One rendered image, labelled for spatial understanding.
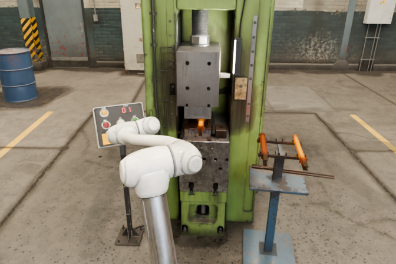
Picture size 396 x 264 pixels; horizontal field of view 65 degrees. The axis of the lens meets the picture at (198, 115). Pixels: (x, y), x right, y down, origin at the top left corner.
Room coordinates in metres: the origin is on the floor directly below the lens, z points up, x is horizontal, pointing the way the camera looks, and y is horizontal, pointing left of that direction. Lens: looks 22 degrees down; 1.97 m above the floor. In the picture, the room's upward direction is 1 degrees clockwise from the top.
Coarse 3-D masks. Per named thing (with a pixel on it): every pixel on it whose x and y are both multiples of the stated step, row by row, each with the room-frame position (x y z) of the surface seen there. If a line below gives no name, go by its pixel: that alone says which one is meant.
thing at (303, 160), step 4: (292, 136) 2.10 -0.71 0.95; (296, 136) 2.07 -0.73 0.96; (296, 140) 2.00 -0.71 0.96; (296, 144) 1.94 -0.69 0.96; (300, 144) 1.94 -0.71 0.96; (296, 148) 1.90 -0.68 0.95; (300, 148) 1.88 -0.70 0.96; (300, 152) 1.83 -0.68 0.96; (300, 156) 1.77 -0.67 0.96; (304, 156) 1.77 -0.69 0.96; (300, 160) 1.74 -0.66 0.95; (304, 160) 1.71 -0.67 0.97; (304, 164) 1.66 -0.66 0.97; (304, 168) 1.66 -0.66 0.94
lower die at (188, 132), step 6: (186, 120) 2.30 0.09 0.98; (192, 120) 2.28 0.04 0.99; (210, 120) 2.28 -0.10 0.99; (186, 126) 2.18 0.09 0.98; (192, 126) 2.16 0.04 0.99; (204, 126) 2.16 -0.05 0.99; (210, 126) 2.16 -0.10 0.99; (186, 132) 2.13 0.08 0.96; (192, 132) 2.12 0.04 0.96; (198, 132) 2.12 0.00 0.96; (204, 132) 2.12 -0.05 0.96; (210, 132) 2.12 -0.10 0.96
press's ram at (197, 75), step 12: (180, 48) 2.23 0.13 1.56; (192, 48) 2.24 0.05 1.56; (204, 48) 2.24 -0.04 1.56; (216, 48) 2.25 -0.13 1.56; (180, 60) 2.13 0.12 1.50; (192, 60) 2.12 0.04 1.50; (204, 60) 2.12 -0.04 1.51; (216, 60) 2.12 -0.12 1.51; (180, 72) 2.13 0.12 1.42; (192, 72) 2.12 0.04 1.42; (204, 72) 2.12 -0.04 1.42; (216, 72) 2.12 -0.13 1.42; (180, 84) 2.13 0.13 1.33; (192, 84) 2.12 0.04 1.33; (204, 84) 2.12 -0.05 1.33; (216, 84) 2.12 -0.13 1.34; (180, 96) 2.13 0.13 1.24; (192, 96) 2.12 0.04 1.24; (204, 96) 2.12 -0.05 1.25; (216, 96) 2.12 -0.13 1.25
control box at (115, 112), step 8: (120, 104) 2.06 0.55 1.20; (128, 104) 2.07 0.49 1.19; (136, 104) 2.09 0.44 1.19; (96, 112) 1.97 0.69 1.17; (112, 112) 2.01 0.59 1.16; (120, 112) 2.02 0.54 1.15; (128, 112) 2.04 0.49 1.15; (136, 112) 2.06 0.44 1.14; (96, 120) 1.94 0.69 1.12; (104, 120) 1.96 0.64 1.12; (112, 120) 1.98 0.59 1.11; (128, 120) 2.01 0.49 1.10; (96, 128) 1.92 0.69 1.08; (104, 128) 1.93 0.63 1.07; (112, 144) 1.89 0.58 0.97; (120, 144) 1.91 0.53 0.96
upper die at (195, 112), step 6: (186, 108) 2.13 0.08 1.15; (192, 108) 2.12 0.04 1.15; (198, 108) 2.12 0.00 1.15; (204, 108) 2.12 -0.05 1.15; (210, 108) 2.12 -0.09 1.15; (186, 114) 2.13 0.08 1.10; (192, 114) 2.12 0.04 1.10; (198, 114) 2.12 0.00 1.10; (204, 114) 2.12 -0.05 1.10; (210, 114) 2.12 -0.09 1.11
